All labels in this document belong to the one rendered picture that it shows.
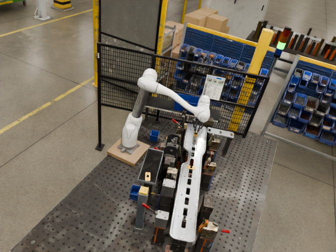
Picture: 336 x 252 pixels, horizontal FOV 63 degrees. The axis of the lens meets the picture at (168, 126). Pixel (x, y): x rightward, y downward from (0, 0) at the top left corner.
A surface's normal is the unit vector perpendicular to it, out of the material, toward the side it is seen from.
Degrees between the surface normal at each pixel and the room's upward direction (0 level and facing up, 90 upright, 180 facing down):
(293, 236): 0
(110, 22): 91
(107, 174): 0
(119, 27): 92
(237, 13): 90
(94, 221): 0
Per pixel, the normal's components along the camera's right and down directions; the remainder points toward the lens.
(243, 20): -0.43, 0.50
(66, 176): 0.14, -0.79
